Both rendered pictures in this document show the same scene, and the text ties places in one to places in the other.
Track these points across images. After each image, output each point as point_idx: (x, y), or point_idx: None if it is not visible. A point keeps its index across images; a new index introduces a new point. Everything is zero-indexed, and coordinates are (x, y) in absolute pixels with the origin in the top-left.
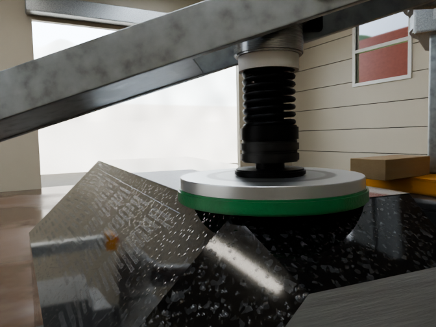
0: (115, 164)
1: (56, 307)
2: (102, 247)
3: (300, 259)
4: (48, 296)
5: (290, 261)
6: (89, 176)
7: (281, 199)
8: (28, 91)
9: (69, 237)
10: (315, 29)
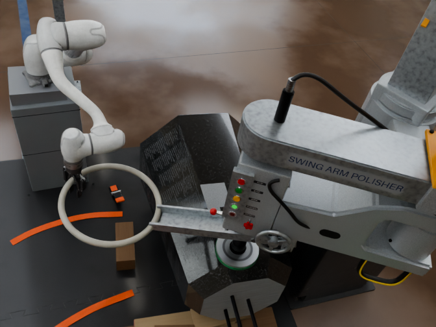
0: (190, 146)
1: (178, 243)
2: None
3: (234, 276)
4: (174, 233)
5: (232, 276)
6: (174, 133)
7: (233, 267)
8: (185, 231)
9: (174, 198)
10: None
